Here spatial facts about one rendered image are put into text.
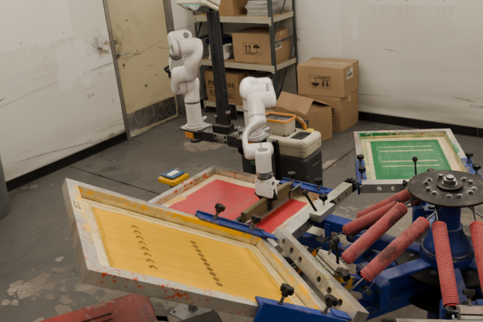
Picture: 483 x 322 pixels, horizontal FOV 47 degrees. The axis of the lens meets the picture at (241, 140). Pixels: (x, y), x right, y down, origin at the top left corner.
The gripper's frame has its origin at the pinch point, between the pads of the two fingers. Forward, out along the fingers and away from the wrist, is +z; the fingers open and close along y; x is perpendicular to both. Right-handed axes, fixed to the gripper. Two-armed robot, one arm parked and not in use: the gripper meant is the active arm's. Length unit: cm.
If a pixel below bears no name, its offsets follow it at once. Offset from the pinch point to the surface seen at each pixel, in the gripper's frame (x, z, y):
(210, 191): -6.9, 5.8, 43.3
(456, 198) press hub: 7, -29, -90
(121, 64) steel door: -222, 9, 373
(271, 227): 7.7, 6.1, -7.5
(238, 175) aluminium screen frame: -25.8, 2.8, 38.7
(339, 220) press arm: -0.1, -2.4, -39.1
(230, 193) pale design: -10.1, 5.8, 31.8
